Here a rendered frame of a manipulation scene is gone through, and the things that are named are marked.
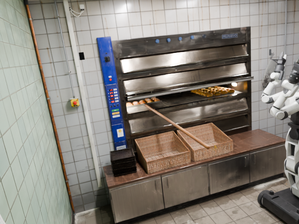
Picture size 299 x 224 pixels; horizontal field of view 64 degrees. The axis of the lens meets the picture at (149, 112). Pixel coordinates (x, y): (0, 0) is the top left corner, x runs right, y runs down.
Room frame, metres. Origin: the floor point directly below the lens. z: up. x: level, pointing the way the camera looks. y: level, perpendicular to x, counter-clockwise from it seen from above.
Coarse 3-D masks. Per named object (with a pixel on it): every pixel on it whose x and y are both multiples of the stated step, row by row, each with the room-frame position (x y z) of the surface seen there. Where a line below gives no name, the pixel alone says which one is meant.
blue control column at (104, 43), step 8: (104, 40) 2.88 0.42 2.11; (104, 48) 2.88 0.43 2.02; (112, 48) 2.90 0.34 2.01; (104, 56) 2.87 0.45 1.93; (112, 56) 2.90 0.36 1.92; (104, 64) 2.87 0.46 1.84; (112, 64) 2.89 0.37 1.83; (104, 72) 2.86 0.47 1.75; (112, 72) 2.89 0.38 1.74; (104, 80) 2.86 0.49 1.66; (112, 80) 2.89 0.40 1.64; (112, 120) 2.87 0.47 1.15; (120, 120) 2.89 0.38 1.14; (120, 128) 2.89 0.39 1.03; (120, 144) 2.88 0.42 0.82
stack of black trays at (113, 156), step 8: (112, 152) 2.75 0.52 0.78; (120, 152) 2.72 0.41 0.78; (128, 152) 2.69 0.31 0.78; (112, 160) 2.49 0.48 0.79; (120, 160) 2.52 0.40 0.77; (128, 160) 2.53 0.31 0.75; (112, 168) 2.53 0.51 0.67; (120, 168) 2.51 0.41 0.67; (128, 168) 2.53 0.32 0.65; (136, 168) 2.55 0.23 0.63
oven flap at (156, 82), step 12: (180, 72) 3.18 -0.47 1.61; (192, 72) 3.22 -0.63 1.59; (204, 72) 3.26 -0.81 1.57; (216, 72) 3.30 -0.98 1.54; (228, 72) 3.34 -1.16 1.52; (240, 72) 3.38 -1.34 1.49; (132, 84) 2.99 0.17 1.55; (144, 84) 3.02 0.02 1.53; (156, 84) 3.05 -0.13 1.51; (168, 84) 3.09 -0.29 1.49; (180, 84) 3.10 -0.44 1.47
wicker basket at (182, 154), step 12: (168, 132) 3.05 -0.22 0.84; (144, 144) 2.93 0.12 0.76; (156, 144) 2.97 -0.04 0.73; (168, 144) 3.00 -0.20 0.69; (180, 144) 2.86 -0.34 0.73; (144, 156) 2.57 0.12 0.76; (156, 156) 2.89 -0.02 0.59; (168, 156) 2.55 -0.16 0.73; (180, 156) 2.60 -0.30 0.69; (144, 168) 2.60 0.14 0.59; (156, 168) 2.51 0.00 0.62
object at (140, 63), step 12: (204, 48) 3.29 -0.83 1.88; (216, 48) 3.32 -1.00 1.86; (228, 48) 3.37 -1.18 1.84; (240, 48) 3.41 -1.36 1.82; (120, 60) 2.98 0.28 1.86; (132, 60) 3.01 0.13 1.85; (144, 60) 3.04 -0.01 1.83; (156, 60) 3.08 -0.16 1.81; (168, 60) 3.11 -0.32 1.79; (180, 60) 3.15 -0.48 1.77; (192, 60) 3.18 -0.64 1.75; (204, 60) 3.20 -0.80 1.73; (216, 60) 3.27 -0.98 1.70; (132, 72) 2.97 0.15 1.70
